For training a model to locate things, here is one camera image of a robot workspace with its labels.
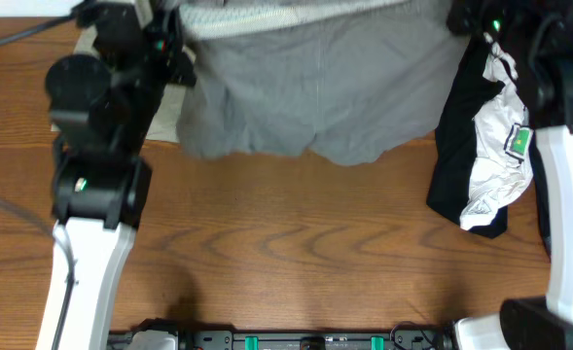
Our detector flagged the grey shorts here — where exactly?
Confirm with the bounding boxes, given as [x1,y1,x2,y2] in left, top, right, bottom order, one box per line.
[176,1,467,165]

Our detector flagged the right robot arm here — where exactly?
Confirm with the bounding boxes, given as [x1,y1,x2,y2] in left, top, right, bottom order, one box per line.
[447,0,573,349]

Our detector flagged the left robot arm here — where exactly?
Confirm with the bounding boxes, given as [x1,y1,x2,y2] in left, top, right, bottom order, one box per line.
[37,1,197,349]

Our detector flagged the black garment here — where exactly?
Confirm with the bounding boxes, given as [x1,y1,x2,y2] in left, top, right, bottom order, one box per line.
[426,39,504,226]

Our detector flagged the folded khaki shorts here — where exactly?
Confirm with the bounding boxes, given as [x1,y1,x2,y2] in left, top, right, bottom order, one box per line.
[51,23,197,144]

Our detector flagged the white shirt with green logo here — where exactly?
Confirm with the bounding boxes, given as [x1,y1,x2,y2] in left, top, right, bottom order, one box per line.
[459,34,533,230]

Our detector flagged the black shorts with pink hem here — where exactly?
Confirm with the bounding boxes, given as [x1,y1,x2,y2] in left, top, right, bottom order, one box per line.
[529,136,552,257]

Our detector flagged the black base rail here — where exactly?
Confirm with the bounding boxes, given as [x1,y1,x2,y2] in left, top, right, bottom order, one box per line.
[105,319,458,350]

